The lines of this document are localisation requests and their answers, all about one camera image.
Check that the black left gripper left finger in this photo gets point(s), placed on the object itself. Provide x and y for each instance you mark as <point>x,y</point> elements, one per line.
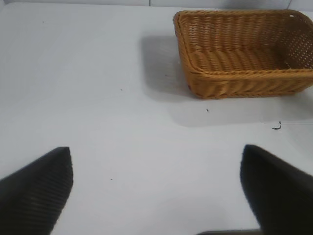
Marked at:
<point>34,193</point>

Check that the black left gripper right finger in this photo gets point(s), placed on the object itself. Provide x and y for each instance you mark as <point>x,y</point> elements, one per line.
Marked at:
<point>281,193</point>

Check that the brown woven wicker basket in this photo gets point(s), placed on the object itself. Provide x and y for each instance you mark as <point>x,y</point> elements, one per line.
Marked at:
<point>244,78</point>

